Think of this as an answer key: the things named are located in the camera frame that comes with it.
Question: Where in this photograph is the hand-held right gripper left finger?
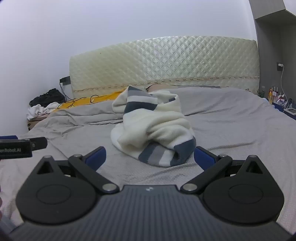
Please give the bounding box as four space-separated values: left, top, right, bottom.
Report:
30 146 120 194

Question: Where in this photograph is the pink pillow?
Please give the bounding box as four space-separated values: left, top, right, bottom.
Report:
147 83 174 92

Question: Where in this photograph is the blue nightstand tray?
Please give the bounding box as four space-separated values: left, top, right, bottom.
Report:
272 101 296 121

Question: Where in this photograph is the grey wardrobe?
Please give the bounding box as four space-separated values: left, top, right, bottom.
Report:
253 0 296 105

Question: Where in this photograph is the yellow pillow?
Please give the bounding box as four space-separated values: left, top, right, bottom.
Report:
52 89 126 113

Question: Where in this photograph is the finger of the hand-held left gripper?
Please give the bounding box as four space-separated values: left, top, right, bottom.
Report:
31 137 48 152

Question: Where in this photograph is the white charging cable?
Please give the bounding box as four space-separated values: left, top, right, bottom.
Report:
279 67 292 109

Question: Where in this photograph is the grey duvet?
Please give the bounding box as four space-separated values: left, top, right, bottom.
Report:
28 87 296 176

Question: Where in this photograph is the cream quilted headboard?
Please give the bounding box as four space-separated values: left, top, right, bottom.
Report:
69 36 260 99

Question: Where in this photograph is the group of cosmetic bottles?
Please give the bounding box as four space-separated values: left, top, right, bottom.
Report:
258 86 286 105

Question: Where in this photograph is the white crumpled cloth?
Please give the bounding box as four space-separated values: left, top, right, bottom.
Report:
26 102 61 120

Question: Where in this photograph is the black clothing pile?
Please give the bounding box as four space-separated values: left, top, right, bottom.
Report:
29 88 65 107

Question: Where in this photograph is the cream sweater with blue stripes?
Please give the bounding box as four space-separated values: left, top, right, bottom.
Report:
110 85 197 168

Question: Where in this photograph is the cardboard box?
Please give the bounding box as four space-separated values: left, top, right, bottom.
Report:
26 115 50 133

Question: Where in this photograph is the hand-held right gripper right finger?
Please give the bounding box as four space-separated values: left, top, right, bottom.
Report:
180 146 267 194

